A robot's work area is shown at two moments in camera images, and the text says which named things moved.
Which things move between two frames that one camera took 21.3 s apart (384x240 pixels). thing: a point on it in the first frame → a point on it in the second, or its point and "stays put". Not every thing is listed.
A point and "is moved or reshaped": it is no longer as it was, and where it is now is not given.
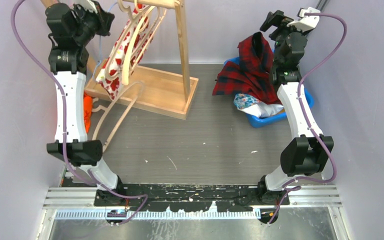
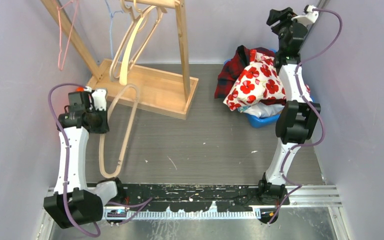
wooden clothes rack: (167, 89) stays put
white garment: (261, 109) stays put
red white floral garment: (132, 44) → (260, 80)
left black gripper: (105, 18) → (103, 128)
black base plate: (192, 197) stays put
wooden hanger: (151, 36) → (124, 72)
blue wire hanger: (100, 45) → (112, 15)
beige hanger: (105, 109) → (128, 130)
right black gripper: (277, 19) stays put
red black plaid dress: (252, 75) is moved or reshaped
